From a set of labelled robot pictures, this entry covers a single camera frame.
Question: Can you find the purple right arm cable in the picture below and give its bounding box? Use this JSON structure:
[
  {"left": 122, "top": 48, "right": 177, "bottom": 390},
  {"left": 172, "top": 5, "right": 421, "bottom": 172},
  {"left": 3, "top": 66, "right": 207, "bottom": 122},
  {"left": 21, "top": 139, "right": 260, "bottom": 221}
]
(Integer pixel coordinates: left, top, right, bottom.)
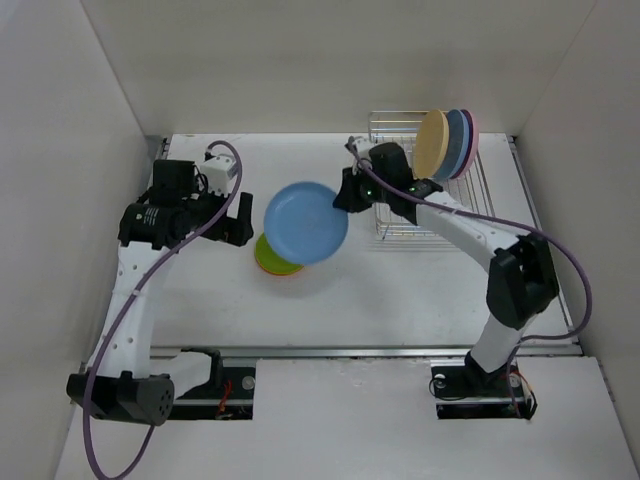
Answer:
[{"left": 345, "top": 137, "right": 595, "bottom": 420}]

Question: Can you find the purple plate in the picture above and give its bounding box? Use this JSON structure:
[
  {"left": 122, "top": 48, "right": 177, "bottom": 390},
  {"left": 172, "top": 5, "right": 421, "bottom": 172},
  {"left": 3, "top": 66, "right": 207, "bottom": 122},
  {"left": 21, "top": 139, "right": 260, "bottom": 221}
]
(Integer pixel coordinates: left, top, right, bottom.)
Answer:
[{"left": 452, "top": 109, "right": 479, "bottom": 178}]

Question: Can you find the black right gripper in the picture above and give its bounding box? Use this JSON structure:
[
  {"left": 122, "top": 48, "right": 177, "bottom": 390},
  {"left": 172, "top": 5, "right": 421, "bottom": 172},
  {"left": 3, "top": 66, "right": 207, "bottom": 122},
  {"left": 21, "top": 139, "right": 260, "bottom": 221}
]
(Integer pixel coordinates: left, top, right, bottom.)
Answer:
[{"left": 332, "top": 162, "right": 392, "bottom": 212}]

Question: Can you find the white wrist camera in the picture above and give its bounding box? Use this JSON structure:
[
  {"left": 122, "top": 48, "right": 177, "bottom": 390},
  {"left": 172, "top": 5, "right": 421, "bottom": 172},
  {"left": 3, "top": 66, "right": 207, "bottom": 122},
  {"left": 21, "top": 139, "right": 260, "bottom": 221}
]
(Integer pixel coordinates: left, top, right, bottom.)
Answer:
[
  {"left": 200, "top": 154, "right": 238, "bottom": 197},
  {"left": 345, "top": 136, "right": 375, "bottom": 167}
]

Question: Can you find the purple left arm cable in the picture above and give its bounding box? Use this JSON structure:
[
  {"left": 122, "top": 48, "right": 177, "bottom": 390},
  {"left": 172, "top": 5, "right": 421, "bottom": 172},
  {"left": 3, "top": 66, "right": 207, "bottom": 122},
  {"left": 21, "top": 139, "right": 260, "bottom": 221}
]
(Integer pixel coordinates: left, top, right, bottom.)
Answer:
[{"left": 82, "top": 140, "right": 245, "bottom": 480}]

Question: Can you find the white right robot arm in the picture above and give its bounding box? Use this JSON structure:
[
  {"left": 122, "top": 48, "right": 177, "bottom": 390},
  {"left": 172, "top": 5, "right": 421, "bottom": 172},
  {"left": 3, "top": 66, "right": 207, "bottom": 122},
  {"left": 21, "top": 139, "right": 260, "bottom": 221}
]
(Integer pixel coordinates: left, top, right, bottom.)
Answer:
[{"left": 333, "top": 137, "right": 559, "bottom": 394}]

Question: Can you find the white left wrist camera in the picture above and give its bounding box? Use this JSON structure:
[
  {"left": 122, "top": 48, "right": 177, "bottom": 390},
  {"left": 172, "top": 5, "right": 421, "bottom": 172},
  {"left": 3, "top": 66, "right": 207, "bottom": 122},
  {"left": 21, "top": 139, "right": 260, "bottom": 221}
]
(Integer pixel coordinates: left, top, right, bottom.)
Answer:
[{"left": 200, "top": 154, "right": 238, "bottom": 197}]

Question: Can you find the beige plate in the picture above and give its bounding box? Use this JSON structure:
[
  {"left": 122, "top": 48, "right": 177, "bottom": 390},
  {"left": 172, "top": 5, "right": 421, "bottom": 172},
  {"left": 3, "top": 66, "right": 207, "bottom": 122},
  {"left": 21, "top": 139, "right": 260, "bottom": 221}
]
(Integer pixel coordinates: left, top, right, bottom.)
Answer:
[{"left": 413, "top": 110, "right": 449, "bottom": 179}]

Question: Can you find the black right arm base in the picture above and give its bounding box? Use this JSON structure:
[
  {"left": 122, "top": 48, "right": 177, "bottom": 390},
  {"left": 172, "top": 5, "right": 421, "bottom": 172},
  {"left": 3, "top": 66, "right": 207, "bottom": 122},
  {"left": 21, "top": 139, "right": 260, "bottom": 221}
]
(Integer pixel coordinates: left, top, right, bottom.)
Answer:
[{"left": 428, "top": 365, "right": 538, "bottom": 420}]

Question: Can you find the pink plate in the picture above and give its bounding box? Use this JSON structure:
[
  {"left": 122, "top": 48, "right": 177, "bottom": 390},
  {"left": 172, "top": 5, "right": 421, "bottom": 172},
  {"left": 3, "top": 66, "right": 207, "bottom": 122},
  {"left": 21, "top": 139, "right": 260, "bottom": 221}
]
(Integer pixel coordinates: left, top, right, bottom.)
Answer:
[{"left": 458, "top": 109, "right": 480, "bottom": 177}]

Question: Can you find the green plate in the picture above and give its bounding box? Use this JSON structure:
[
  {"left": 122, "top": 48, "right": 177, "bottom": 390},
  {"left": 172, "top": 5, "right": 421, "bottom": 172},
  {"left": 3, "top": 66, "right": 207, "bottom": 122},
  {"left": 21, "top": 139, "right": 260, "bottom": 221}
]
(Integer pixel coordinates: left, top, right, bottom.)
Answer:
[{"left": 254, "top": 234, "right": 295, "bottom": 265}]

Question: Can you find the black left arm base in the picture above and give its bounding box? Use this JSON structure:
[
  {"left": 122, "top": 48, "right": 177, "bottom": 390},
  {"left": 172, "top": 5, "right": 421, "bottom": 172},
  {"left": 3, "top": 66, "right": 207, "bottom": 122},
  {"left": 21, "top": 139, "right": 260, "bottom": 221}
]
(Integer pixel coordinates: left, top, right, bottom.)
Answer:
[{"left": 169, "top": 364, "right": 256, "bottom": 421}]

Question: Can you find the aluminium table rail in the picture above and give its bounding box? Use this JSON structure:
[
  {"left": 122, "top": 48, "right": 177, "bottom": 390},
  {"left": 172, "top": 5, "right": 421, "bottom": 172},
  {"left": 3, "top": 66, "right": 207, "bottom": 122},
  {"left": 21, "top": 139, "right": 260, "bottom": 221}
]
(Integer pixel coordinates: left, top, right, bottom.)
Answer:
[{"left": 97, "top": 134, "right": 584, "bottom": 361}]

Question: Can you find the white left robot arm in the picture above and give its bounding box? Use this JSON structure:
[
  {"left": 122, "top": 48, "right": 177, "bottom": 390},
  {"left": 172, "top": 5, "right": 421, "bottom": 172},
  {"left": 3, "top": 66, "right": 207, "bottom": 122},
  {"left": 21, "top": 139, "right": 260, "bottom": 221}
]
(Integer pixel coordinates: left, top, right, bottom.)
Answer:
[{"left": 87, "top": 154, "right": 253, "bottom": 426}]

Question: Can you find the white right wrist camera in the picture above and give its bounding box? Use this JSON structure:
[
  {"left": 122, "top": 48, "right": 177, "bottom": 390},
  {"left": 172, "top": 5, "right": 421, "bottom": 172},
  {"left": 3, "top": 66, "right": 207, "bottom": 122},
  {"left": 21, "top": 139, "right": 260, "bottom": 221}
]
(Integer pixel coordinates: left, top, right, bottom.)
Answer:
[{"left": 345, "top": 136, "right": 375, "bottom": 167}]

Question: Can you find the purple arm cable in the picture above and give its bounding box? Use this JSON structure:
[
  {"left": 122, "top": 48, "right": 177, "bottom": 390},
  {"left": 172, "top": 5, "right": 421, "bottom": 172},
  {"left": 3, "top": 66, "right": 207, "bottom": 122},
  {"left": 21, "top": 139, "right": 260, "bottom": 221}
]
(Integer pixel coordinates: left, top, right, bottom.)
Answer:
[
  {"left": 82, "top": 140, "right": 245, "bottom": 480},
  {"left": 345, "top": 137, "right": 595, "bottom": 420}
]

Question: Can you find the orange plate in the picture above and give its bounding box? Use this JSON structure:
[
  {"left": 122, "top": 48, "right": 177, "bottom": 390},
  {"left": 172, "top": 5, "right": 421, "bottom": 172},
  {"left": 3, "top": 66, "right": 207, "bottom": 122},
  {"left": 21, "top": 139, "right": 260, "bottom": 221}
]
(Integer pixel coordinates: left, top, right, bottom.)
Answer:
[{"left": 259, "top": 263, "right": 304, "bottom": 277}]

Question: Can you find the light blue plate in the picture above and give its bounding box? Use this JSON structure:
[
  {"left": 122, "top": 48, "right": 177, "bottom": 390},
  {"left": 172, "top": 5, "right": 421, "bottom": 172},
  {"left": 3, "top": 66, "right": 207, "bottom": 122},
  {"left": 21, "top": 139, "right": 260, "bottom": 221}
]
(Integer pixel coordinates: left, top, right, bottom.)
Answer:
[{"left": 264, "top": 181, "right": 349, "bottom": 266}]

